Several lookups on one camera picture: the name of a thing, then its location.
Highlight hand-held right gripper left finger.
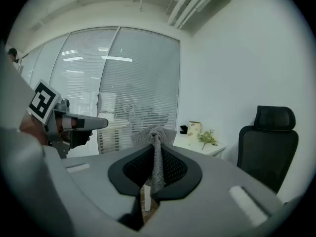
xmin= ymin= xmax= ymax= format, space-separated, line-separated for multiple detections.
xmin=43 ymin=144 xmax=155 ymax=232

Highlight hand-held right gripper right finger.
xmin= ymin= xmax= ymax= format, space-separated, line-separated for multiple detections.
xmin=142 ymin=144 xmax=287 ymax=237

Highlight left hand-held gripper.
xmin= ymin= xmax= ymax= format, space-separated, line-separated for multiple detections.
xmin=26 ymin=79 xmax=109 ymax=159

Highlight grey knitted cloth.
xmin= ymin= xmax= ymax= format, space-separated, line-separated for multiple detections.
xmin=130 ymin=124 xmax=178 ymax=195

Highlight person's left forearm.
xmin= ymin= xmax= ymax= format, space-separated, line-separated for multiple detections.
xmin=19 ymin=111 xmax=49 ymax=147

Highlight person's left hand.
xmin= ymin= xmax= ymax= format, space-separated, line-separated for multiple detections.
xmin=56 ymin=118 xmax=72 ymax=143

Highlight artificial flower bouquet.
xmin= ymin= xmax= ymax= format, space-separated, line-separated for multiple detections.
xmin=197 ymin=129 xmax=219 ymax=151

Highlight cream patterned pot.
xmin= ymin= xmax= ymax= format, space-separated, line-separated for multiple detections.
xmin=187 ymin=121 xmax=202 ymax=137

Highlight white window blinds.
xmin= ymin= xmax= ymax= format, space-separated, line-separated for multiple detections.
xmin=21 ymin=26 xmax=181 ymax=155

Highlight black office chair with headrest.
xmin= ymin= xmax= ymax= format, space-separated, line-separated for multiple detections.
xmin=237 ymin=105 xmax=299 ymax=195

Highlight white ceiling ducts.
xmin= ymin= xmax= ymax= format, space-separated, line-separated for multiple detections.
xmin=167 ymin=0 xmax=233 ymax=30

